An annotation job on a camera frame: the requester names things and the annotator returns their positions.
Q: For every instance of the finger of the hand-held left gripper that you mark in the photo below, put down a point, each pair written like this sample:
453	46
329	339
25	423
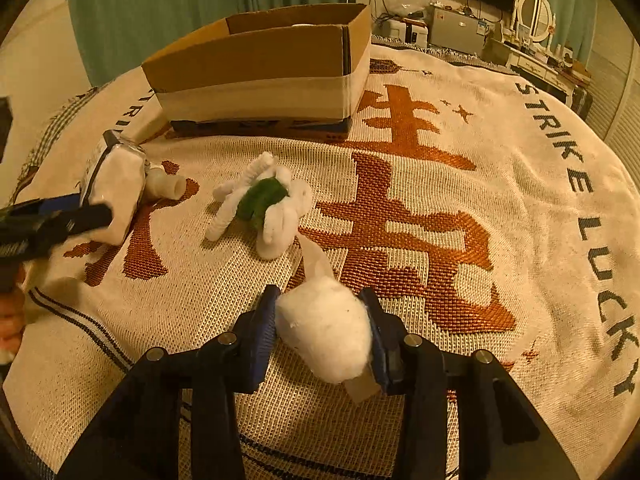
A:
87	217
57	205

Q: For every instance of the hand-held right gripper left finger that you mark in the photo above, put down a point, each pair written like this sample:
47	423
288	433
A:
262	332

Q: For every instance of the white fluffy plush toy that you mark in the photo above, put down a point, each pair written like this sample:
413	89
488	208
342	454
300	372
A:
325	332

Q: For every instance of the white pipe cleaner flower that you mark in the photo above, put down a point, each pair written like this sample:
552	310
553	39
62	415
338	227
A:
265	200

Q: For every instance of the silver appliance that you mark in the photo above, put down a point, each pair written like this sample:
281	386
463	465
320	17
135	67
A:
457	30

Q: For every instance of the printed woven blanket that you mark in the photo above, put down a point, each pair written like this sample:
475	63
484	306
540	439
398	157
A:
450	160

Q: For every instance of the white tissue pack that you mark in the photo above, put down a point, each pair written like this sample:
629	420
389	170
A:
120	185

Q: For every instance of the white louvered door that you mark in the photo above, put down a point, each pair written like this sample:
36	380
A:
617	85

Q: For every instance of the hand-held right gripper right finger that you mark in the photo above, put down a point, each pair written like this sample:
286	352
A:
378	345

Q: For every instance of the cardboard box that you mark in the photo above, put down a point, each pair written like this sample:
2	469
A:
260	75

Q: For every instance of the white foam tube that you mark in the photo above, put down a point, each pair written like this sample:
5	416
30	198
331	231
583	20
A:
167	185

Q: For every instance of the white printer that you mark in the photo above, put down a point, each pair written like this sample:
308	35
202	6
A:
407	32

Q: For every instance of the dark suitcase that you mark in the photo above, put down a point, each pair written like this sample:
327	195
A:
581	101

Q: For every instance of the checked cloth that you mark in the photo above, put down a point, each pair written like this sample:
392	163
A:
50	132

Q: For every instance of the clear plastic bag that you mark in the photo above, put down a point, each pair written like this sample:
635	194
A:
412	2

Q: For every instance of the white oval mirror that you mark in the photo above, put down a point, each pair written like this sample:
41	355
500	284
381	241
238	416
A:
532	15

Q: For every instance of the white dresser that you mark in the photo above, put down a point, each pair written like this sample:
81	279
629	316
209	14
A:
547	67

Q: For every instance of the person's left hand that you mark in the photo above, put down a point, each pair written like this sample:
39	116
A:
9	320

